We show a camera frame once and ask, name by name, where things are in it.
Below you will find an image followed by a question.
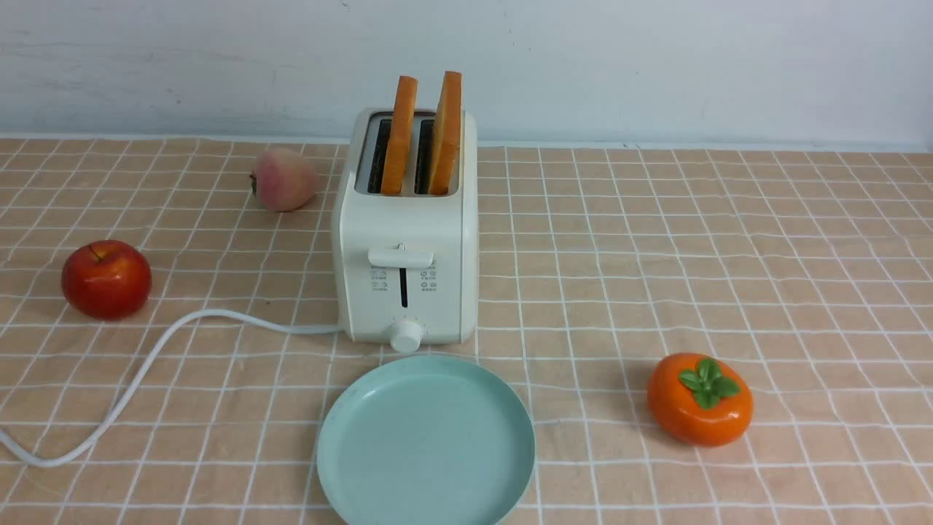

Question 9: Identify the toasted bread slice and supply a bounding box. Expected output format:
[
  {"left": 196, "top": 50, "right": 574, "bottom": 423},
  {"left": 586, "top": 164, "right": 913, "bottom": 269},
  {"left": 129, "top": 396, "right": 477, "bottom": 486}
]
[
  {"left": 429, "top": 71, "right": 463, "bottom": 196},
  {"left": 380, "top": 75, "right": 418, "bottom": 195}
]

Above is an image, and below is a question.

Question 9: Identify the orange persimmon with green leaf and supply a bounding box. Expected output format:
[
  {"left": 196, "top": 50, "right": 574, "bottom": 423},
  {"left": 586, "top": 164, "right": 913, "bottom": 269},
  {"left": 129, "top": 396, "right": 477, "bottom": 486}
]
[{"left": 647, "top": 352, "right": 755, "bottom": 446}]

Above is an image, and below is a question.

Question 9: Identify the light green round plate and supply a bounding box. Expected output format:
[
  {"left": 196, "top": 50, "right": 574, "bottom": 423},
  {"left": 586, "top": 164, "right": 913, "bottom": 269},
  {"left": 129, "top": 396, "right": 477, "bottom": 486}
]
[{"left": 316, "top": 354, "right": 536, "bottom": 524}]

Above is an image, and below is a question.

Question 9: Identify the red apple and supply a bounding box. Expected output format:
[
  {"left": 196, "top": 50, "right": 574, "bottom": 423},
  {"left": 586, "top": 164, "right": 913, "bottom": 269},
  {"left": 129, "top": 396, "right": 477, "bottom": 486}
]
[{"left": 60, "top": 239, "right": 152, "bottom": 322}]

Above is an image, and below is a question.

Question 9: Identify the white toaster power cord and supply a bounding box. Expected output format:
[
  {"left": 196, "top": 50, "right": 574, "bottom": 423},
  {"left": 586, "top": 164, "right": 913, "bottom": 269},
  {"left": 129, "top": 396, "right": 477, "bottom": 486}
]
[{"left": 0, "top": 308, "right": 343, "bottom": 468}]

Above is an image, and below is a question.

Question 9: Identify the white two-slot toaster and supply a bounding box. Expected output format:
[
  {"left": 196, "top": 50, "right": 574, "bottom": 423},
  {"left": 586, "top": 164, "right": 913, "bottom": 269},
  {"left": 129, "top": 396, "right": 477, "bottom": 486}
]
[{"left": 331, "top": 109, "right": 479, "bottom": 354}]

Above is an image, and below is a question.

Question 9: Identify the pink peach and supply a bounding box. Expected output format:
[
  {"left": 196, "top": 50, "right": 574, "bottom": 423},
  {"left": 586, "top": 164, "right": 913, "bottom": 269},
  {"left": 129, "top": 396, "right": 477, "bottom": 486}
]
[{"left": 249, "top": 147, "right": 321, "bottom": 212}]

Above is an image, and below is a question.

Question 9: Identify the orange checkered tablecloth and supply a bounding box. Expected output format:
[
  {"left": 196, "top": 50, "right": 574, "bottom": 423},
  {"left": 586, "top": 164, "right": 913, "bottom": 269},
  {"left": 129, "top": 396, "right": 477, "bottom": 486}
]
[{"left": 1, "top": 139, "right": 932, "bottom": 524}]

